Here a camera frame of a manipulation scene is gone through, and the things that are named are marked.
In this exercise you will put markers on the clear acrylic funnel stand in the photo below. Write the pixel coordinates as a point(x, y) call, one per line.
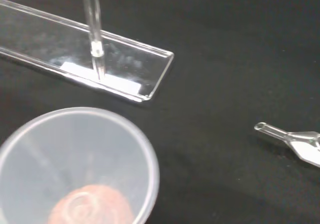
point(50, 46)

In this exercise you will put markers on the translucent plastic funnel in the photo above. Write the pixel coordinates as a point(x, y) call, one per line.
point(37, 159)

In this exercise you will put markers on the black bench cloth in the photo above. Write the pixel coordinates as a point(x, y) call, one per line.
point(225, 58)

